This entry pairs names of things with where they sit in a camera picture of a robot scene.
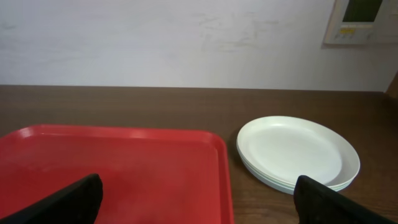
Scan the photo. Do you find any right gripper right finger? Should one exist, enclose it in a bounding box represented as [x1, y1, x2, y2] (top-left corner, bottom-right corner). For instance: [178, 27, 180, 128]
[294, 175, 396, 224]

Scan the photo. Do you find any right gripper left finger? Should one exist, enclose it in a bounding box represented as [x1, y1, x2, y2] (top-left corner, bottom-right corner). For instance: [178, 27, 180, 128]
[1, 174, 103, 224]

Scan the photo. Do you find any white plate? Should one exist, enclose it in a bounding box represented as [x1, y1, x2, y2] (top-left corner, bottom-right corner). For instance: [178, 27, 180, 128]
[236, 116, 361, 187]

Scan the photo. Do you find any white wall control panel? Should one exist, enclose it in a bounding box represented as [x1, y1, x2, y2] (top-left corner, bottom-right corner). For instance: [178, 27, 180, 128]
[323, 0, 397, 45]

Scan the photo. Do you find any red plastic tray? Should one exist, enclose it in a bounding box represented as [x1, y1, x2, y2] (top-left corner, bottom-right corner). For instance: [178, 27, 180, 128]
[1, 124, 234, 223]

